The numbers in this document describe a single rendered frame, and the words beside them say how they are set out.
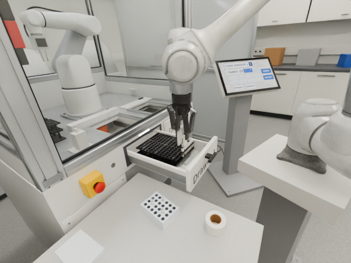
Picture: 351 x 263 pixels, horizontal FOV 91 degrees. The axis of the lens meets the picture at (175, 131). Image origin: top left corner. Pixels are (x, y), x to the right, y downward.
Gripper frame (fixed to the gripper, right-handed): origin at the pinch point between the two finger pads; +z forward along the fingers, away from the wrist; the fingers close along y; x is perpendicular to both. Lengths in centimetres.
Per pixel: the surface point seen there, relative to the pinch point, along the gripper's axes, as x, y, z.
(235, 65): -97, 5, -19
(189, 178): 13.6, -10.6, 7.2
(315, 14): -329, -49, -68
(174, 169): 11.8, -2.9, 7.4
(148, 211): 26.7, -1.0, 16.5
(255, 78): -102, -11, -9
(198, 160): 6.8, -10.9, 3.6
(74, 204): 39.7, 22.7, 14.0
